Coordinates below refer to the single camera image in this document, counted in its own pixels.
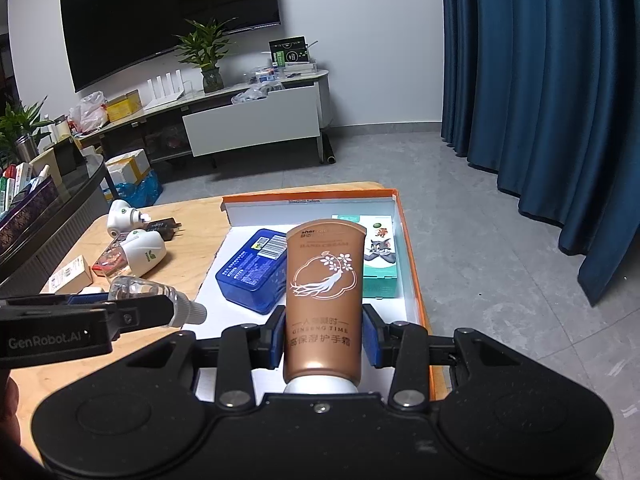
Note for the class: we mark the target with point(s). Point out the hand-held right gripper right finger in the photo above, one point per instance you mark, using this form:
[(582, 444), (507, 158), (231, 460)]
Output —
[(372, 340)]

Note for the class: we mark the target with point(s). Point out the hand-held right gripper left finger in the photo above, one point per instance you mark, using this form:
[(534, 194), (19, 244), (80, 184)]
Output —
[(272, 340)]

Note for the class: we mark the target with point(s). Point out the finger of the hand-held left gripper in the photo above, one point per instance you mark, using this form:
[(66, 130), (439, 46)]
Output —
[(140, 312), (87, 298)]

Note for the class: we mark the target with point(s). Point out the clear bottle with white cap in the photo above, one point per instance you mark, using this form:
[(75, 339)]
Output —
[(145, 287)]

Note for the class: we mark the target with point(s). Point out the white device with green logo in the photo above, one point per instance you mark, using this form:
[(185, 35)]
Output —
[(145, 252), (122, 216)]

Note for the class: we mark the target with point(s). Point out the brown hand cream tube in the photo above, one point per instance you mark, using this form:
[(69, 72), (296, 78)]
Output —
[(322, 300)]

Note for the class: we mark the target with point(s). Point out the orange cardboard box tray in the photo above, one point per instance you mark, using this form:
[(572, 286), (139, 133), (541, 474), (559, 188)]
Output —
[(320, 205)]

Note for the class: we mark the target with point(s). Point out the person's left hand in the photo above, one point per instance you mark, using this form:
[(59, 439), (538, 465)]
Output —
[(9, 410)]

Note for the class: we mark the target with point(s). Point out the small beige cardboard box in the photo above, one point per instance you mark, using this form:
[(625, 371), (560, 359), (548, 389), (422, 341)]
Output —
[(72, 272)]

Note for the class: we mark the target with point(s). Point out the blue plastic box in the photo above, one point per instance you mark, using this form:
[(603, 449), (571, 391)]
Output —
[(250, 270)]

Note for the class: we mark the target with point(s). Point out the teal cartoon box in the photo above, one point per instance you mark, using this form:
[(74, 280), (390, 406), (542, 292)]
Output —
[(382, 260)]

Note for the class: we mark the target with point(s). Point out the dark glass coffee table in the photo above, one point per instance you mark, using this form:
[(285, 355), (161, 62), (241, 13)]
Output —
[(65, 220)]

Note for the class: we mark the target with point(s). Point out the black plug adapter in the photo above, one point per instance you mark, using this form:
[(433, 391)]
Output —
[(165, 227)]

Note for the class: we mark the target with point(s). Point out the purple patterned box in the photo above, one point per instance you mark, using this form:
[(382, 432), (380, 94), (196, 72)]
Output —
[(27, 215)]

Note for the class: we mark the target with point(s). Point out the blue plastic bag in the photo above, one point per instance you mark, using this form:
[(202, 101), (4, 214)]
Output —
[(140, 190)]

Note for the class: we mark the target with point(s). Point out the white cardboard boxes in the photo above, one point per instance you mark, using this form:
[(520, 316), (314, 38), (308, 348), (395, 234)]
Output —
[(129, 166)]

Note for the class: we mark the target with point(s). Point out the black flat box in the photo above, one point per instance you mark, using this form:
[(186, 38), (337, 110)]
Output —
[(69, 157)]

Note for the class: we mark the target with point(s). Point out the steel cup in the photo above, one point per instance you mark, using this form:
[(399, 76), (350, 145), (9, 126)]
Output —
[(26, 149)]

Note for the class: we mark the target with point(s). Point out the white and red plastic bag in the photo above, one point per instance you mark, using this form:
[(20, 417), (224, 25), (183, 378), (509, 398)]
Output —
[(89, 112)]

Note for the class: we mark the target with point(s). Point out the leafy green houseplant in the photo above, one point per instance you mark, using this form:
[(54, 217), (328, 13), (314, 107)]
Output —
[(22, 120)]

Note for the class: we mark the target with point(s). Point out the black roll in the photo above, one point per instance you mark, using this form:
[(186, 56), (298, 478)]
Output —
[(328, 152)]

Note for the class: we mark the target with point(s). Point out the yellow box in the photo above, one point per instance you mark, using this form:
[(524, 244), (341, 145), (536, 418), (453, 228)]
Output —
[(122, 106)]

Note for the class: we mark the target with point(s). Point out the white router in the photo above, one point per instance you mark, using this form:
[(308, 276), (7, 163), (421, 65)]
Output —
[(167, 92)]

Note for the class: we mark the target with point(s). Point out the white television cabinet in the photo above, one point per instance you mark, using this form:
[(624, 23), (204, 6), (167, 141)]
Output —
[(250, 120)]

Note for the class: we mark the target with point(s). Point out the clear plastic bag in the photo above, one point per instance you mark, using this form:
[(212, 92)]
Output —
[(255, 94)]

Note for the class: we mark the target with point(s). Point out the potted green plant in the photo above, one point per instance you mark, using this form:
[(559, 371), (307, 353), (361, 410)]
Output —
[(207, 55)]

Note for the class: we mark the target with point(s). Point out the black and green box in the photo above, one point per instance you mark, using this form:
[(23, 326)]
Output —
[(289, 50)]

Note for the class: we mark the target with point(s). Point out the blue curtain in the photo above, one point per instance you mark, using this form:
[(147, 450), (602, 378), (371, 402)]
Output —
[(540, 85)]

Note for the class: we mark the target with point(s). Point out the black wall television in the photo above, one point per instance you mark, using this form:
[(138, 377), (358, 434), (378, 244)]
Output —
[(165, 15)]

